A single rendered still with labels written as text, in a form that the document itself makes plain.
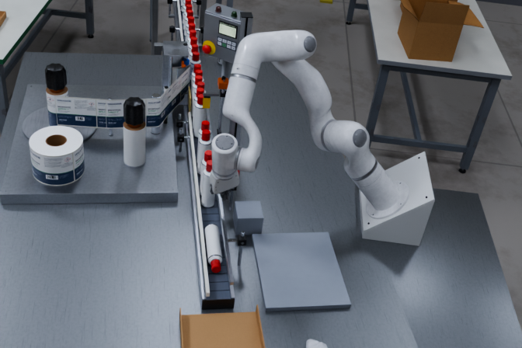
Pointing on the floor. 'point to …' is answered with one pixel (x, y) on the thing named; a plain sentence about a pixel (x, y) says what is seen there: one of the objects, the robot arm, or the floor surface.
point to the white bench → (24, 15)
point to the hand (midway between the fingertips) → (224, 193)
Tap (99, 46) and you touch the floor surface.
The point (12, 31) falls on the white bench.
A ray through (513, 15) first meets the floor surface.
